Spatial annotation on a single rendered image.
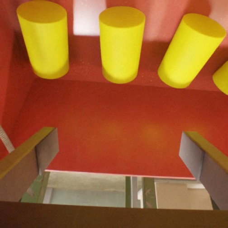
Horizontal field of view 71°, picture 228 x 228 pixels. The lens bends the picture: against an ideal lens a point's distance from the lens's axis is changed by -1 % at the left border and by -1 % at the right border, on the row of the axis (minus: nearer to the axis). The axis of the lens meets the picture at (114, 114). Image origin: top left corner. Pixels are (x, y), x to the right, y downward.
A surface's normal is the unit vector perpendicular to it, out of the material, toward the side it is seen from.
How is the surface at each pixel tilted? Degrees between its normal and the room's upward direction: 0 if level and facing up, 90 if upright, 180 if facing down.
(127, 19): 90
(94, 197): 90
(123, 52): 6
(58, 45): 47
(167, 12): 0
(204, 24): 90
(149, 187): 90
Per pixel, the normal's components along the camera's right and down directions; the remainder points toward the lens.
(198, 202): -0.08, -0.57
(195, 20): 0.16, -0.55
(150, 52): -0.04, 0.82
